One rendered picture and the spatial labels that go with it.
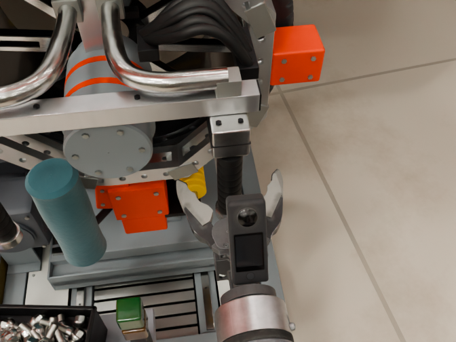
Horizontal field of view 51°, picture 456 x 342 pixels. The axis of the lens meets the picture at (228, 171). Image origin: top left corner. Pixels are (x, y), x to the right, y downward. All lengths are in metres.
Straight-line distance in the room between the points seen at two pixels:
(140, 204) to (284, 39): 0.48
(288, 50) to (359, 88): 1.33
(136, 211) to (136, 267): 0.33
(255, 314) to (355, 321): 0.97
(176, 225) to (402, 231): 0.77
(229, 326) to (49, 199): 0.41
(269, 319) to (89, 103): 0.33
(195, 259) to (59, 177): 0.62
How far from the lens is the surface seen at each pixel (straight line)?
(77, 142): 0.71
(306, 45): 0.84
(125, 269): 1.39
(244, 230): 0.58
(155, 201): 1.06
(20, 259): 1.56
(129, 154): 0.73
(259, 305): 0.58
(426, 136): 2.02
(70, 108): 0.61
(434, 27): 2.59
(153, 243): 1.35
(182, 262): 1.38
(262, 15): 0.76
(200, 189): 1.07
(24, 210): 1.28
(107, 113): 0.60
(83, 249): 1.00
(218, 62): 1.05
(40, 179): 0.87
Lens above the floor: 1.39
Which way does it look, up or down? 52 degrees down
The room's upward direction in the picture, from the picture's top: straight up
